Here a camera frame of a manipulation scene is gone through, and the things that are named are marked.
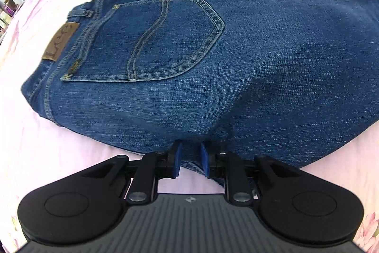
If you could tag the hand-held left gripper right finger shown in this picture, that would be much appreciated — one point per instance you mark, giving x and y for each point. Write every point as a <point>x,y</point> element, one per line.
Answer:
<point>205,161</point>

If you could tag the blue denim pants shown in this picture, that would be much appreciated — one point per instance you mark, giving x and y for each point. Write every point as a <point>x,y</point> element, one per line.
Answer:
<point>237,69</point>

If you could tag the pink floral bed sheet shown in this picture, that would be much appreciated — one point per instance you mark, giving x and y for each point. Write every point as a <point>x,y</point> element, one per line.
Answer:
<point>32,128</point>

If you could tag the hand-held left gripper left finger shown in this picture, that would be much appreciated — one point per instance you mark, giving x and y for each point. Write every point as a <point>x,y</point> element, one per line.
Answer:
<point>176,158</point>

